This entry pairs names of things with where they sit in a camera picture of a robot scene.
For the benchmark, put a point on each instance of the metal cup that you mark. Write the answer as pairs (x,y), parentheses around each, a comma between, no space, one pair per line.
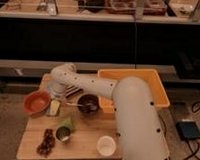
(63,134)

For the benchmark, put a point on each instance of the black foot pedal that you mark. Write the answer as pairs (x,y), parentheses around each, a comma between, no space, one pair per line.
(188,130)

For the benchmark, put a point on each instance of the metal spoon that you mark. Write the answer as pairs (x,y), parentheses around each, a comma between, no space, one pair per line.
(75,104)

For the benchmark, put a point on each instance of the white cup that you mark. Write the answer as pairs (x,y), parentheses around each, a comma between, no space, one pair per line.
(106,146)

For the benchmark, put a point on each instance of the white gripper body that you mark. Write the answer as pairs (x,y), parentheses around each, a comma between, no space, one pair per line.
(57,91)

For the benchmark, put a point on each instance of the dark brown bowl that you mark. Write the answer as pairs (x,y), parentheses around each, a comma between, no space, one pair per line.
(88,99)

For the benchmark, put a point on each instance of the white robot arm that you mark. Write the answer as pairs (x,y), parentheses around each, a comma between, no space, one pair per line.
(136,95)

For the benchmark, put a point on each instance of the wooden shelf bench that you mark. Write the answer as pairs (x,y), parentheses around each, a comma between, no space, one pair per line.
(141,11)

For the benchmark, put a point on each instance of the black striped item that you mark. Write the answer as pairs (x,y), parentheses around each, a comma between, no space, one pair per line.
(71,90)

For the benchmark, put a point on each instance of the bunch of dark grapes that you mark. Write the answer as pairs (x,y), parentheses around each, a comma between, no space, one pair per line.
(47,144)

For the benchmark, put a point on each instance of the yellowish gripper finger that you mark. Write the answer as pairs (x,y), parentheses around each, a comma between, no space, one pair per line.
(54,105)

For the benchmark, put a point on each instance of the orange plastic bin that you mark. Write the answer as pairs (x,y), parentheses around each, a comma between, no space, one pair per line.
(150,76)

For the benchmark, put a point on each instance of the red bowl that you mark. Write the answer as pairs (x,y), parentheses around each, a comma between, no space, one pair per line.
(36,102)

